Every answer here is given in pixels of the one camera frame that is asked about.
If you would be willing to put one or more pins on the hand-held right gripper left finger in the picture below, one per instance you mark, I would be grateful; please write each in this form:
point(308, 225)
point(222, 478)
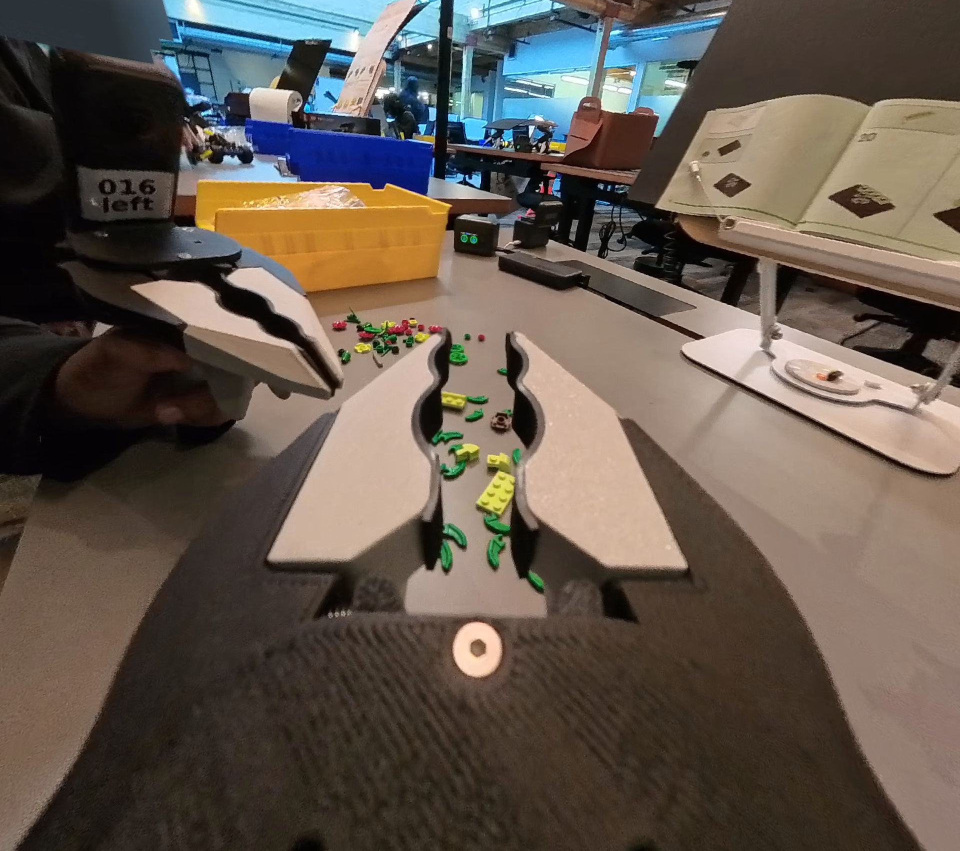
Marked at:
point(360, 483)

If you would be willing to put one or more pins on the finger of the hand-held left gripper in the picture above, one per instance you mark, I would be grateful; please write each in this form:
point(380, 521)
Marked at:
point(296, 318)
point(217, 333)

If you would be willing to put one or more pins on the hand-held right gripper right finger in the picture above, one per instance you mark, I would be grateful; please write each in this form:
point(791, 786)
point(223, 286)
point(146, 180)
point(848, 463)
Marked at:
point(592, 491)

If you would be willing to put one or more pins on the person's left forearm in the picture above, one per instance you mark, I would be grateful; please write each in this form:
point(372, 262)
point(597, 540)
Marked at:
point(30, 401)

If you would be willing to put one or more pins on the person's left hand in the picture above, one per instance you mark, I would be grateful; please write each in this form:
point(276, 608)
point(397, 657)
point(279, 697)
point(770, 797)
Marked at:
point(127, 378)

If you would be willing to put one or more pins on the yellow plastic bin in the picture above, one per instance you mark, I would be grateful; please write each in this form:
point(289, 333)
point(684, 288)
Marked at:
point(337, 251)

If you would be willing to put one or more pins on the pile of small mixed toy pieces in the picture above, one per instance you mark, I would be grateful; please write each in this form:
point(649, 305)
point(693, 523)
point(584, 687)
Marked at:
point(390, 333)

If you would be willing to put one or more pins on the scattered lime toy bricks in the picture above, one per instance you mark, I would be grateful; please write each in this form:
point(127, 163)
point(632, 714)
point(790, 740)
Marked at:
point(495, 491)

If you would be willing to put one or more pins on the black toy car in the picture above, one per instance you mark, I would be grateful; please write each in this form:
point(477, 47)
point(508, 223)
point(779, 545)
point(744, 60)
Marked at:
point(225, 150)

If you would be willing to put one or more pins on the scattered green leaf toy pieces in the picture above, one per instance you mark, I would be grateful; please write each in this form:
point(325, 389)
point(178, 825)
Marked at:
point(496, 551)

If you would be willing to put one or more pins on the brown round toy piece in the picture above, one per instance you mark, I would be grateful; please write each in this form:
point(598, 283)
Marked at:
point(502, 422)

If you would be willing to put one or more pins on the person's black jacket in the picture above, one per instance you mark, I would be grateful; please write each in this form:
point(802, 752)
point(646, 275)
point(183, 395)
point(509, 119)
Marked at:
point(22, 191)

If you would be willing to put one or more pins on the clear plastic bag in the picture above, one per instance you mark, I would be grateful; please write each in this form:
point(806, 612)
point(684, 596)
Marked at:
point(322, 197)

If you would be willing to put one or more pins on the blue plastic bin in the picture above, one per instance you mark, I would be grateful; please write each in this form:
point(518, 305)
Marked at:
point(360, 161)
point(266, 135)

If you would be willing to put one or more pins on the white paper towel roll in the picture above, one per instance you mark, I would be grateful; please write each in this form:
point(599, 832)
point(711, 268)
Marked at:
point(274, 105)

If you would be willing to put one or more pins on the black sign board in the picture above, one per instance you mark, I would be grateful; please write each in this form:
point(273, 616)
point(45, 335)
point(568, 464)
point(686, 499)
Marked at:
point(307, 67)

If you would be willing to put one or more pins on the white book stand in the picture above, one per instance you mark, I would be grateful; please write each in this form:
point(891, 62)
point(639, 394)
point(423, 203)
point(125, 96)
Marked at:
point(750, 356)

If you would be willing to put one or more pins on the black charger with green lights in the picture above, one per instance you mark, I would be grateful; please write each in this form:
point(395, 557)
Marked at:
point(484, 225)

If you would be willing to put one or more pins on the flat black power brick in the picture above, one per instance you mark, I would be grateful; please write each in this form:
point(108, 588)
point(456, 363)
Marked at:
point(540, 270)

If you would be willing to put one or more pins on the black office chair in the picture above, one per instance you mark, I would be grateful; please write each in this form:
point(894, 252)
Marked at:
point(667, 251)

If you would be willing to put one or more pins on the black power adapter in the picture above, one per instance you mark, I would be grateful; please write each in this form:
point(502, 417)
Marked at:
point(536, 232)

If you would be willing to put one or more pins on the small brown orange toy piece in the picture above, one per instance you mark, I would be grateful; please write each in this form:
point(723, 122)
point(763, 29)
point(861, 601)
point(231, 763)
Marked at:
point(831, 376)

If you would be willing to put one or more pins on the tan poster board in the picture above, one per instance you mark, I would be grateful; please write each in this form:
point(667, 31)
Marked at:
point(375, 56)

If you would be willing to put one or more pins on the brown wooden desk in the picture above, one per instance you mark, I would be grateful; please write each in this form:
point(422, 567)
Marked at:
point(525, 155)

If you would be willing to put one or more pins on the black vertical pole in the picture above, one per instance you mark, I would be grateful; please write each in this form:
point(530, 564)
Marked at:
point(448, 3)

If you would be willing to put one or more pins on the brown cardboard box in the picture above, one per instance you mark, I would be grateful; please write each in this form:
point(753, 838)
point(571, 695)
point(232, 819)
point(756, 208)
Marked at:
point(615, 135)

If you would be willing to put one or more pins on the pale green instruction booklet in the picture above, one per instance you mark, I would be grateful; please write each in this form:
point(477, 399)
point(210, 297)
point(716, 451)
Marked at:
point(825, 146)

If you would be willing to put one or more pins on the black backing board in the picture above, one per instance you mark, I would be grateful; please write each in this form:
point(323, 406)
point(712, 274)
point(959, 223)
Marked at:
point(825, 3)

